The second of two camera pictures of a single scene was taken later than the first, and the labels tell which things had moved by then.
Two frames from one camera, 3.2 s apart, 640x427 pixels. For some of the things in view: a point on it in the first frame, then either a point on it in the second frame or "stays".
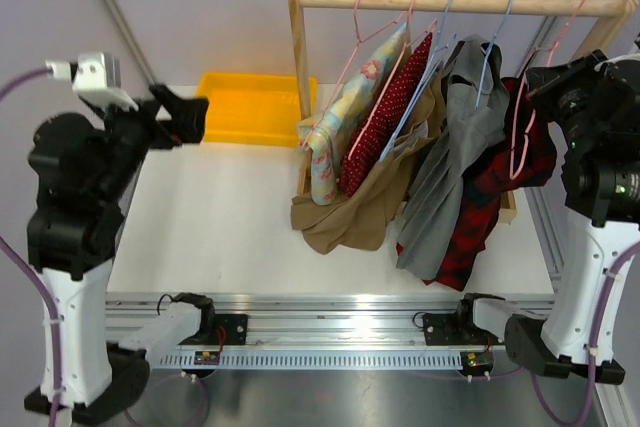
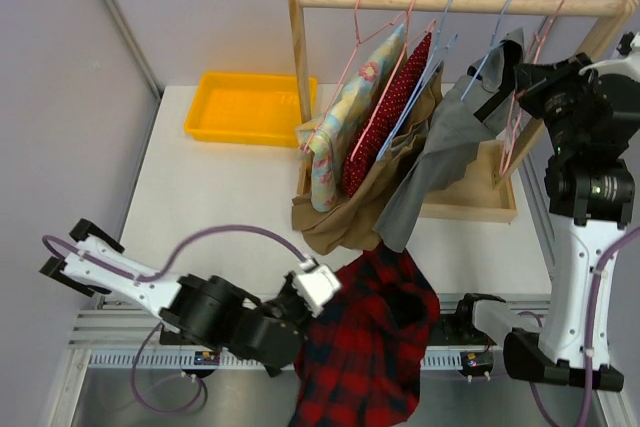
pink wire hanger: [519, 108] to [518, 112]
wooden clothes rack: [618, 14] stays
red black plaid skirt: [524, 156] to [359, 362]
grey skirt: [475, 95] to [464, 111]
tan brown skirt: [362, 218] stays
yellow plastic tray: [253, 108] stays
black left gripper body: [142, 130] to [288, 307]
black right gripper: [547, 84] stays
